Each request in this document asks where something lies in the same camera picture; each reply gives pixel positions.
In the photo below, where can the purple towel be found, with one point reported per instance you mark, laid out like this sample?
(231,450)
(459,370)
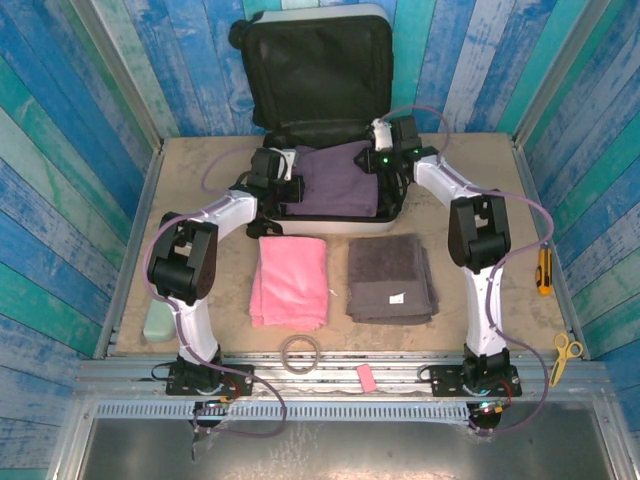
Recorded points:
(330,180)

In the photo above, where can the pink towel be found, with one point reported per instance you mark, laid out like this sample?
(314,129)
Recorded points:
(290,280)

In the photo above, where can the white hard-shell suitcase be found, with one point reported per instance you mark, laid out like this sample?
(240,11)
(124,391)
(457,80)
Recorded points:
(320,65)

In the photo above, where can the grey towel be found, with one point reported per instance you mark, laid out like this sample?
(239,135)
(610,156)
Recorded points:
(385,270)

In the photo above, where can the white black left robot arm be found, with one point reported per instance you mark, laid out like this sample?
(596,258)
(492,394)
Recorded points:
(195,330)

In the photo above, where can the yellow utility knife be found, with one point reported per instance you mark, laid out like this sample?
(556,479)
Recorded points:
(544,272)

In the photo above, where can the mint green glasses case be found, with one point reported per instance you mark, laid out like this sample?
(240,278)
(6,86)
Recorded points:
(155,325)

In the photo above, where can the pink eraser block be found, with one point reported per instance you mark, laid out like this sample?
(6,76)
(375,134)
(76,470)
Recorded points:
(366,378)

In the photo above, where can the small circuit board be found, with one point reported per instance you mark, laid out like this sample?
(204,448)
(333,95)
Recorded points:
(215,404)
(487,409)

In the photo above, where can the yellow scissors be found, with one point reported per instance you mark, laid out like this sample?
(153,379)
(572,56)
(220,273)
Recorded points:
(557,370)

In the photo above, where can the grey metal front panel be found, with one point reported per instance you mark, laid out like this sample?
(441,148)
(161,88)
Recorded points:
(400,450)

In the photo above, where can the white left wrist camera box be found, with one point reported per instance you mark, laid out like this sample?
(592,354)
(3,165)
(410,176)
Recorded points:
(289,165)

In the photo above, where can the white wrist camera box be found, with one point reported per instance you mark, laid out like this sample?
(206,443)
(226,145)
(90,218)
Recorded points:
(382,135)
(289,165)

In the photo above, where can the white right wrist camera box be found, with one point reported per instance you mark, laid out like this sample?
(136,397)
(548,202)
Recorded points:
(382,135)

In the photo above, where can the aluminium side rail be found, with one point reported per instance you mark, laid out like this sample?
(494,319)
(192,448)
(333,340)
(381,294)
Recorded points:
(536,200)
(131,250)

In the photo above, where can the aluminium corner post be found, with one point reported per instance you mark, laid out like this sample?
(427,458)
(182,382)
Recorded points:
(559,75)
(119,75)

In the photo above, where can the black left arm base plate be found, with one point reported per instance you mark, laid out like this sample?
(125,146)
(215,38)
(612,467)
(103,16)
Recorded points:
(235,376)

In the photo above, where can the aluminium rail frame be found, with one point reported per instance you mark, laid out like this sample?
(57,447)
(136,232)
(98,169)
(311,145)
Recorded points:
(400,375)

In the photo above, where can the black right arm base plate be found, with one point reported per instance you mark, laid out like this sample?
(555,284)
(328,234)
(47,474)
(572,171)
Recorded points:
(445,382)

